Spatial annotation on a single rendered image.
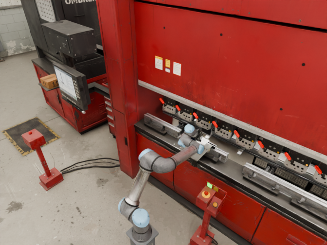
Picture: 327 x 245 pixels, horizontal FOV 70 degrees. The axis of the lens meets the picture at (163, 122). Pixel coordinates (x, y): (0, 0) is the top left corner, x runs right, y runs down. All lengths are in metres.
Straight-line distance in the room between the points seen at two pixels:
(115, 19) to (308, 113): 1.63
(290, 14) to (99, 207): 2.65
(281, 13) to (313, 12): 0.16
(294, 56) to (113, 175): 2.58
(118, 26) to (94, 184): 2.03
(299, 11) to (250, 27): 0.29
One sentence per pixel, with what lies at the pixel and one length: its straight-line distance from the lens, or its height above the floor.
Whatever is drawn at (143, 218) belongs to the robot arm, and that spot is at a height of 1.00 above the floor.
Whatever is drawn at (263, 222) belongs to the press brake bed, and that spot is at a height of 0.57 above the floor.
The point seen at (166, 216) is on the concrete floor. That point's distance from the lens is 2.92.
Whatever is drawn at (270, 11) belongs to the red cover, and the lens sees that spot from 1.62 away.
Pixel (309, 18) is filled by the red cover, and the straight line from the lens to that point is 1.58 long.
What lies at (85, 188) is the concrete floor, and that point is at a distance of 3.28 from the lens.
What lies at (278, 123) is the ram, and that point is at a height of 1.51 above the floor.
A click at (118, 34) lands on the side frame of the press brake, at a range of 2.19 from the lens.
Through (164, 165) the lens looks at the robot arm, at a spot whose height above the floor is 1.33.
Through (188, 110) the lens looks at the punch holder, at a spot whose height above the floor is 1.30.
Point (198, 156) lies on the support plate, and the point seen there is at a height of 1.00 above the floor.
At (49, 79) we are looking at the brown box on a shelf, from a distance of 3.49.
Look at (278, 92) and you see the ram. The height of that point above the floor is 1.73.
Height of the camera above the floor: 2.48
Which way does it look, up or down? 36 degrees down
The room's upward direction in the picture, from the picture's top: 1 degrees clockwise
